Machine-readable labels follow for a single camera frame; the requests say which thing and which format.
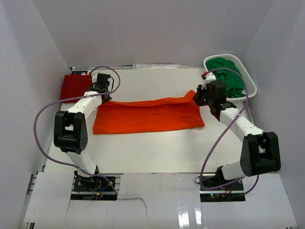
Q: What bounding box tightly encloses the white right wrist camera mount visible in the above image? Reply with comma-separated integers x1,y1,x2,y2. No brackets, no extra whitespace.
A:
202,72,216,89

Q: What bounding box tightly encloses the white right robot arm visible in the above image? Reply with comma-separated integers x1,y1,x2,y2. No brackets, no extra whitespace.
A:
193,81,281,190

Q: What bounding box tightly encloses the blue label sticker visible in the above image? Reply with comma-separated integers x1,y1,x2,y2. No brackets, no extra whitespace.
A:
71,70,89,75

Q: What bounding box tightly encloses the white plastic laundry basket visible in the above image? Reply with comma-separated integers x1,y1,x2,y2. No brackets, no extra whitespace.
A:
203,54,257,103

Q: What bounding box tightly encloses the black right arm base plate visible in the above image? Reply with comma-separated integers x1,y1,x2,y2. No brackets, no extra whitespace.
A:
194,176,245,203

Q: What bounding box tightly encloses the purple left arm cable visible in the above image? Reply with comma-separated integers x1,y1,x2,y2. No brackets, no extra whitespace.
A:
33,66,121,197

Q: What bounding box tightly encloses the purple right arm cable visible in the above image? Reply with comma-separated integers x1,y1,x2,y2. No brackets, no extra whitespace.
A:
199,68,260,197

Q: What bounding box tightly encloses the folded dark red t shirt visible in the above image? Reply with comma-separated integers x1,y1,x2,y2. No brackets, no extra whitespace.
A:
60,73,92,100

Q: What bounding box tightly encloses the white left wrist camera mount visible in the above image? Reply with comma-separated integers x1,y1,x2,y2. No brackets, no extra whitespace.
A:
91,72,99,83

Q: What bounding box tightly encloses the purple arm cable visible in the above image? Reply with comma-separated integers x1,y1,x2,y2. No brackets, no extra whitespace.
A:
33,66,121,197
199,68,260,197

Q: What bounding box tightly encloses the green t shirt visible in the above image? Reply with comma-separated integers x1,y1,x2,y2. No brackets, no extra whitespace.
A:
206,57,246,98

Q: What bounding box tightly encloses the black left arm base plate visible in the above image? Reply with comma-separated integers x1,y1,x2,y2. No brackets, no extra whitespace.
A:
71,176,117,201

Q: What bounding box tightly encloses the orange t shirt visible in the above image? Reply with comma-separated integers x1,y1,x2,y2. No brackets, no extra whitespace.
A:
93,90,205,135

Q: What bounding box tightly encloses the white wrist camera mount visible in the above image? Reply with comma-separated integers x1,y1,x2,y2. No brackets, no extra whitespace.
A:
91,72,99,83
202,72,216,89

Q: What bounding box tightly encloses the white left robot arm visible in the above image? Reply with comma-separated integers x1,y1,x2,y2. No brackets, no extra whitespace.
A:
53,73,112,190

